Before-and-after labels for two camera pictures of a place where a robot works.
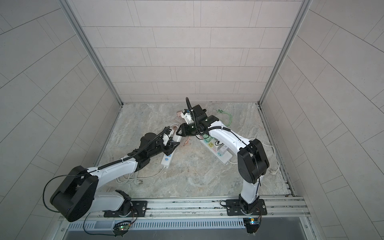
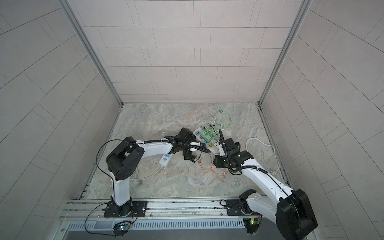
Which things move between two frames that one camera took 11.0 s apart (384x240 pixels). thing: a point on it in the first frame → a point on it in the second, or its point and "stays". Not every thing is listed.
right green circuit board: (251, 224) stays
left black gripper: (169, 149) → (189, 155)
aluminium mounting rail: (206, 209) stays
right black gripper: (185, 131) → (217, 163)
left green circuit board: (121, 228) stays
